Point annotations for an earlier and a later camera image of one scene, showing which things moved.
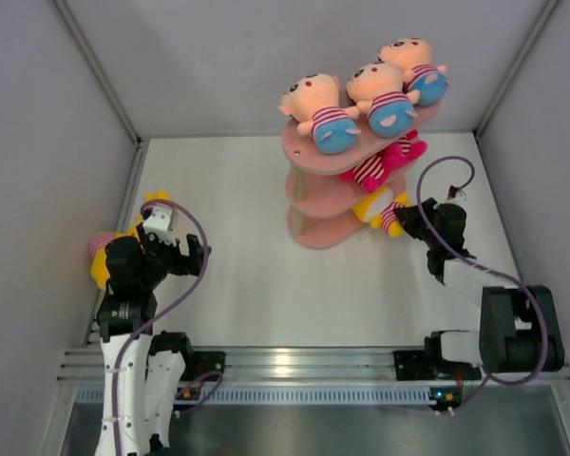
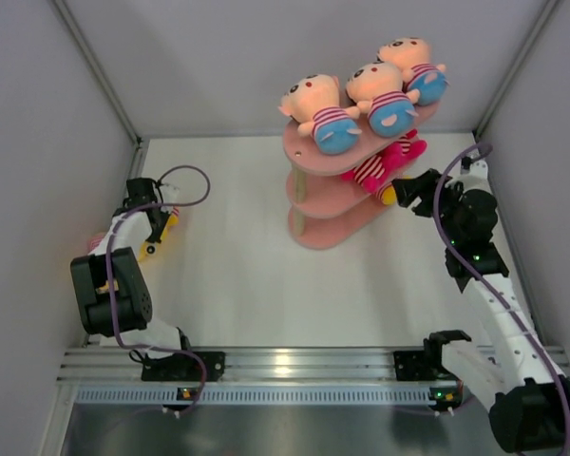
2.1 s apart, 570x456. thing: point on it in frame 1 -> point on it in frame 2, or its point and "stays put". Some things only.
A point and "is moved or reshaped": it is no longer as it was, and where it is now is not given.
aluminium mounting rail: [85, 365] stays put
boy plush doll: [376, 88] stays put
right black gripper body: [417, 226] -> [448, 197]
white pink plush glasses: [397, 154] stays put
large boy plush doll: [414, 58] stays put
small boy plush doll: [314, 99] stays put
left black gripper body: [167, 255] -> [158, 231]
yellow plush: [379, 209] is moved or reshaped
